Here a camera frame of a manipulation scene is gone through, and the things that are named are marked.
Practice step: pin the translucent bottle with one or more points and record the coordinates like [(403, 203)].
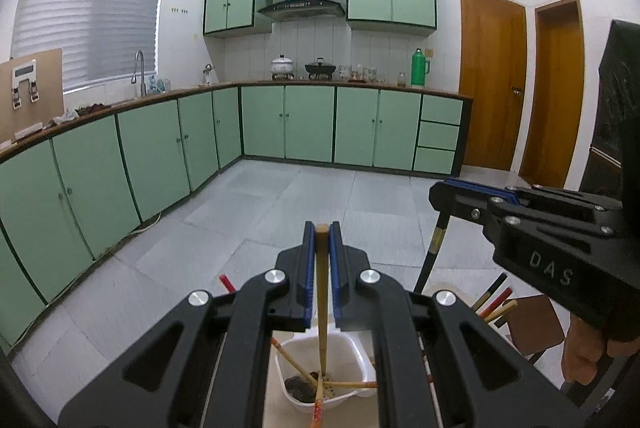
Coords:
[(159, 84)]

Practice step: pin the dark chopstick with red pattern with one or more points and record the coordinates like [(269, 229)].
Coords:
[(500, 299)]

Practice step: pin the black glass cabinet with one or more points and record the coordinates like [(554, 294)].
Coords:
[(617, 108)]

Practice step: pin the green thermos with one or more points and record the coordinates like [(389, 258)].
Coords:
[(418, 70)]

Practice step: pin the person's right hand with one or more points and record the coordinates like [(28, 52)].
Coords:
[(582, 353)]

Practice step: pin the wooden board with white clips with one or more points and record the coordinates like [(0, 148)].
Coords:
[(47, 78)]

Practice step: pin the green lower kitchen cabinets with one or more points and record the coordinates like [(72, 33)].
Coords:
[(150, 148)]

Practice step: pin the metal faucet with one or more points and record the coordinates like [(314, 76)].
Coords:
[(143, 78)]

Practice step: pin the plain wooden chopstick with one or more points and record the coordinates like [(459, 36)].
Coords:
[(323, 288)]

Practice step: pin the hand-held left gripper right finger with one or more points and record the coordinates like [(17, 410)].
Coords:
[(336, 278)]

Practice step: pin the plain wooden door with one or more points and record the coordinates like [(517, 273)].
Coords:
[(555, 98)]

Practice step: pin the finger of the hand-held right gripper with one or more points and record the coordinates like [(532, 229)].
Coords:
[(480, 189), (460, 205)]

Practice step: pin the glass jar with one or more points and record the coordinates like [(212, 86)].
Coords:
[(370, 73), (357, 72), (344, 72)]

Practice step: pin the brown stool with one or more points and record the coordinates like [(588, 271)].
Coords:
[(532, 323)]

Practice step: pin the white cooking pot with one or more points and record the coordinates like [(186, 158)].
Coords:
[(281, 67)]

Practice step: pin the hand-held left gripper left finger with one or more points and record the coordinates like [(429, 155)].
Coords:
[(307, 278)]

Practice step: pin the grey window blind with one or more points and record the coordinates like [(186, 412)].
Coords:
[(90, 8)]

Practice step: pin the black wok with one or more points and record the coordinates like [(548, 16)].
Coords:
[(320, 68)]

